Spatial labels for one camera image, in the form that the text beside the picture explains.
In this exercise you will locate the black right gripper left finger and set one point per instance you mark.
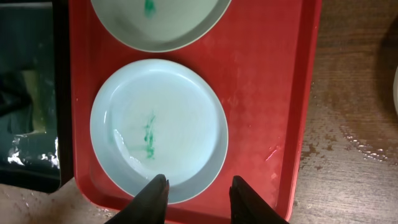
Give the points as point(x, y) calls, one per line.
point(149, 206)

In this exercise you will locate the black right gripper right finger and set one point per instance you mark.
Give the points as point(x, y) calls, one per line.
point(247, 207)

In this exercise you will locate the light blue plate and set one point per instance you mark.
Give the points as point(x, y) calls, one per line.
point(154, 117)

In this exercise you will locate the mint green plate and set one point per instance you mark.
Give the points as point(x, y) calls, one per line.
point(159, 25)

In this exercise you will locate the yellow green sponge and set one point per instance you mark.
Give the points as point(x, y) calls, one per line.
point(31, 78)

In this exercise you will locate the white plate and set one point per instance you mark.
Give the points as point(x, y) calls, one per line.
point(395, 90)

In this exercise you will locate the dark green water tray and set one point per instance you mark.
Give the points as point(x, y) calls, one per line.
point(35, 36)

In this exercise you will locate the red plastic tray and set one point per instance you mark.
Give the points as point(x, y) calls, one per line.
point(259, 61)

